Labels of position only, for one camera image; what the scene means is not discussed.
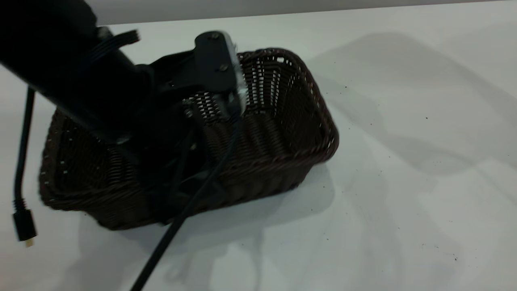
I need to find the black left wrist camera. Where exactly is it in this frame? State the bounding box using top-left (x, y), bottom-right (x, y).
top-left (193, 30), bottom-right (249, 120)

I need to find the black camera cable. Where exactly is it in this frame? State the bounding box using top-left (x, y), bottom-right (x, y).
top-left (129, 93), bottom-right (243, 291)

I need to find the black cable with USB plug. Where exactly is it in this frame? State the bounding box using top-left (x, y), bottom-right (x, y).
top-left (12, 87), bottom-right (38, 248)

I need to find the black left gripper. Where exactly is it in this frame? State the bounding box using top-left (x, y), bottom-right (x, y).
top-left (135, 51), bottom-right (202, 225)

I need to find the black ribbed cable on arm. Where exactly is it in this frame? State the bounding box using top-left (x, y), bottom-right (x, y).
top-left (81, 30), bottom-right (141, 61)

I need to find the dark brown woven basket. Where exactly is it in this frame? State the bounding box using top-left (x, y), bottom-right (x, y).
top-left (38, 48), bottom-right (340, 231)

